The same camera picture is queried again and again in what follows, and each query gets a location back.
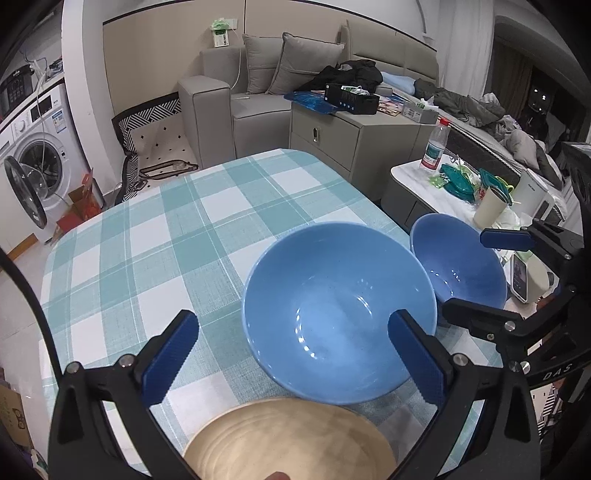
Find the white side table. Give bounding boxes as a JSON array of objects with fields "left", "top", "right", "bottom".
[{"left": 390, "top": 159, "right": 568, "bottom": 241}]

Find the clear water bottle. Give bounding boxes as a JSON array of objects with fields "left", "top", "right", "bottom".
[{"left": 420, "top": 117, "right": 451, "bottom": 171}]

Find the cream cup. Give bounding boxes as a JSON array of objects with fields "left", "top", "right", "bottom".
[{"left": 473, "top": 188, "right": 509, "bottom": 230}]

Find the light blue pillow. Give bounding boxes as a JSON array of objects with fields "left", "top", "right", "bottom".
[{"left": 381, "top": 71, "right": 416, "bottom": 96}]

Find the white electric kettle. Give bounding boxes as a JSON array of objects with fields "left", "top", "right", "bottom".
[{"left": 510, "top": 170, "right": 557, "bottom": 227}]

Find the blue plastic bag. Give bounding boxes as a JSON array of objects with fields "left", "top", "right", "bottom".
[{"left": 284, "top": 91, "right": 340, "bottom": 114}]

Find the large grey cushion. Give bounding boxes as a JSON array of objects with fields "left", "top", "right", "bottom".
[{"left": 268, "top": 32, "right": 346, "bottom": 96}]

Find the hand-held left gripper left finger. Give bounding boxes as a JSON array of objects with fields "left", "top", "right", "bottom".
[{"left": 48, "top": 309, "right": 204, "bottom": 480}]

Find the grey clothes pile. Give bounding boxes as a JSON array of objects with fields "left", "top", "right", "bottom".
[{"left": 414, "top": 78, "right": 507, "bottom": 128}]

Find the white washing machine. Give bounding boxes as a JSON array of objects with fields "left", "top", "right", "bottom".
[{"left": 0, "top": 76, "right": 90, "bottom": 245}]

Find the tissue box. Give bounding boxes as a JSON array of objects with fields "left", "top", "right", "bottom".
[{"left": 401, "top": 99, "right": 438, "bottom": 124}]

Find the white device with screen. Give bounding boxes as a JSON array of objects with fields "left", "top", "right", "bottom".
[{"left": 508, "top": 251, "right": 561, "bottom": 305}]

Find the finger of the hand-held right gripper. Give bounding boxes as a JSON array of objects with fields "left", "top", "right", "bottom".
[
  {"left": 479, "top": 220, "right": 583, "bottom": 259},
  {"left": 442, "top": 298, "right": 533, "bottom": 343}
]

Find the black box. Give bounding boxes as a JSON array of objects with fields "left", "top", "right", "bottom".
[{"left": 324, "top": 83, "right": 380, "bottom": 114}]

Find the teal plastic container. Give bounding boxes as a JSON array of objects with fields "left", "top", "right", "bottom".
[
  {"left": 478, "top": 168, "right": 516, "bottom": 205},
  {"left": 438, "top": 161, "right": 479, "bottom": 202}
]

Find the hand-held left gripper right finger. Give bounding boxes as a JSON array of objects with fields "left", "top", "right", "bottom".
[{"left": 388, "top": 309, "right": 541, "bottom": 480}]

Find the teal checked tablecloth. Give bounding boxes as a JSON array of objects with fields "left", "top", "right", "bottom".
[{"left": 39, "top": 148, "right": 490, "bottom": 480}]

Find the blue bowl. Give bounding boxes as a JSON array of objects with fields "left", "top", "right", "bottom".
[
  {"left": 410, "top": 213, "right": 509, "bottom": 324},
  {"left": 242, "top": 222, "right": 438, "bottom": 407}
]

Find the black jacket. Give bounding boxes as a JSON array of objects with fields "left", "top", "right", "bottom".
[{"left": 300, "top": 60, "right": 384, "bottom": 93}]

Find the grey bedside cabinet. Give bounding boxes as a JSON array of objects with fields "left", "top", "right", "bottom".
[{"left": 290, "top": 104, "right": 437, "bottom": 201}]

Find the brown cardboard box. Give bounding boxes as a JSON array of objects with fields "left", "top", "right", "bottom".
[{"left": 0, "top": 383, "right": 34, "bottom": 450}]

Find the small grey cushion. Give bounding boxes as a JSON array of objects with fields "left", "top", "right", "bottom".
[{"left": 241, "top": 33, "right": 283, "bottom": 95}]

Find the grey sofa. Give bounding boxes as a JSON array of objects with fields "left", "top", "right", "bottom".
[{"left": 178, "top": 32, "right": 352, "bottom": 160}]

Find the red cardboard box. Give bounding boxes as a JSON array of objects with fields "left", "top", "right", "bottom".
[{"left": 55, "top": 172, "right": 106, "bottom": 235}]

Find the brown curtain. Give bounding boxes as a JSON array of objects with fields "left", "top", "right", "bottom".
[{"left": 494, "top": 44, "right": 534, "bottom": 118}]

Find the cream round plate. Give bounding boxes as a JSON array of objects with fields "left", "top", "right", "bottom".
[{"left": 182, "top": 398, "right": 398, "bottom": 480}]

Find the grey upholstered bed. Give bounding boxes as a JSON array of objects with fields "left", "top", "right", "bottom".
[{"left": 342, "top": 18, "right": 573, "bottom": 199}]

